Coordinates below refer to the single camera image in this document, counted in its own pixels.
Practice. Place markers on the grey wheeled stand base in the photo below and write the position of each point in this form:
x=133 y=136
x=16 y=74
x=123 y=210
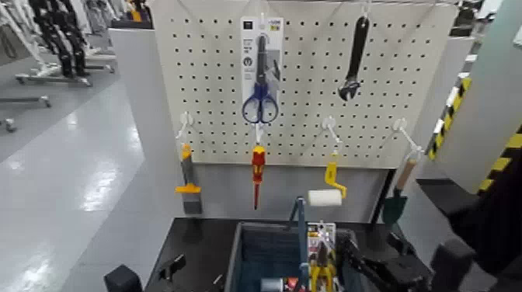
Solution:
x=53 y=78

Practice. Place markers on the white humanoid robot on stand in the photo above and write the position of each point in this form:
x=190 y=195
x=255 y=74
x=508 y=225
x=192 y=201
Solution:
x=16 y=28

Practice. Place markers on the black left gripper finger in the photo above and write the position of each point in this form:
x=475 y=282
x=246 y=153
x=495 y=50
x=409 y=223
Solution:
x=172 y=266
x=218 y=279

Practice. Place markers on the yellow black hazard tape strip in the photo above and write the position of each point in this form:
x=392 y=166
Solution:
x=448 y=118
x=499 y=163

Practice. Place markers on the black pegboard stand leg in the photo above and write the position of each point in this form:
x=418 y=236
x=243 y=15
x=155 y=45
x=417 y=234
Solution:
x=385 y=183

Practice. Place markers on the grey blue plastic crate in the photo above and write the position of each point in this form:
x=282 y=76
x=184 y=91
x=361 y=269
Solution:
x=234 y=261

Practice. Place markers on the red yellow screwdriver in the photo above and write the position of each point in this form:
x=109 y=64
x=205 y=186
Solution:
x=258 y=163

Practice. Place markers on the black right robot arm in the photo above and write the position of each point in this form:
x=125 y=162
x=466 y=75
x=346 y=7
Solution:
x=452 y=265

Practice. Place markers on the yellow pliers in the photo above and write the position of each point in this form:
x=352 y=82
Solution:
x=322 y=265

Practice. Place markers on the blue scissors in card packaging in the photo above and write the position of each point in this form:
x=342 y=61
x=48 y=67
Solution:
x=249 y=41

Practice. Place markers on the dark background machine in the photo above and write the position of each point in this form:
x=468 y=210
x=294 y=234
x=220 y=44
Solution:
x=467 y=18

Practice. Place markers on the black humanoid robot on stand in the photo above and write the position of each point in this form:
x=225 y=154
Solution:
x=61 y=32

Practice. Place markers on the white pegboard hook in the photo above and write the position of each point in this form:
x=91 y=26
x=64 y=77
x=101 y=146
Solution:
x=185 y=120
x=329 y=123
x=401 y=125
x=258 y=132
x=365 y=8
x=262 y=19

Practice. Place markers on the white pegboard panel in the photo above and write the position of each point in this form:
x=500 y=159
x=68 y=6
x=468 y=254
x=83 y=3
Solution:
x=310 y=122

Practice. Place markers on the white tube with colourful label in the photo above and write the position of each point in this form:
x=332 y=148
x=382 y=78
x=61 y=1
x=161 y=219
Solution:
x=271 y=285

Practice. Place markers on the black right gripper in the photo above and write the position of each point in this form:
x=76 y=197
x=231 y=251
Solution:
x=401 y=279

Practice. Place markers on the black adjustable wrench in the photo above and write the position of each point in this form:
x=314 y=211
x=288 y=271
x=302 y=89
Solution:
x=359 y=41

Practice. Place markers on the grey panel under pegboard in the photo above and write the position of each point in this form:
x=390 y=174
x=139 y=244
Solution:
x=228 y=191

